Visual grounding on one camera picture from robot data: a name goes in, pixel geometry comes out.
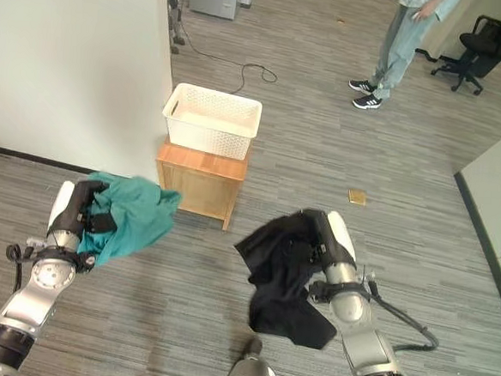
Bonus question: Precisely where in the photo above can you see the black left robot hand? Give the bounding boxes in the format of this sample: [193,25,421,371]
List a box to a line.
[46,177,120,242]

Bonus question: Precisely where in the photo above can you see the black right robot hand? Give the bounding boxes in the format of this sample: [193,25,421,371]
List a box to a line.
[290,207,359,275]

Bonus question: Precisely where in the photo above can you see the black cloth garment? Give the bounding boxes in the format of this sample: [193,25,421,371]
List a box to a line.
[226,207,346,351]

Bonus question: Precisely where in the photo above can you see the teal cloth garment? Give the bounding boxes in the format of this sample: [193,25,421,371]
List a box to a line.
[74,170,185,275]

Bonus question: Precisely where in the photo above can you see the white plastic laundry basket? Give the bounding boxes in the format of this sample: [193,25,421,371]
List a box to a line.
[158,82,265,163]

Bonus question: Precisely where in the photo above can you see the small brown floor tile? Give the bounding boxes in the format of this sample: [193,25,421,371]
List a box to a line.
[346,188,368,206]

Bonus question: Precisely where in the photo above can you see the small wooden cabinet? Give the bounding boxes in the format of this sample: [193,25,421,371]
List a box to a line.
[151,141,250,233]

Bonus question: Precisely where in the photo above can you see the silver robot leg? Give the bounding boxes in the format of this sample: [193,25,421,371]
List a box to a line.
[225,335,280,376]

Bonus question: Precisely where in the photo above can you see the person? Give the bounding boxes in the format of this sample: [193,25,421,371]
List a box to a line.
[347,0,461,117]

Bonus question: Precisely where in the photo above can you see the standing robot legs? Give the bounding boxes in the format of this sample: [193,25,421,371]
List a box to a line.
[164,0,190,56]

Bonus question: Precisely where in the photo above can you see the black office chair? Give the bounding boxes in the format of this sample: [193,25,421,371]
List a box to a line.
[428,11,501,98]

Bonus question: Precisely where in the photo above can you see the black floor cable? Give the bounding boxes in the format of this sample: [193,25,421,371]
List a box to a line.
[173,19,282,98]

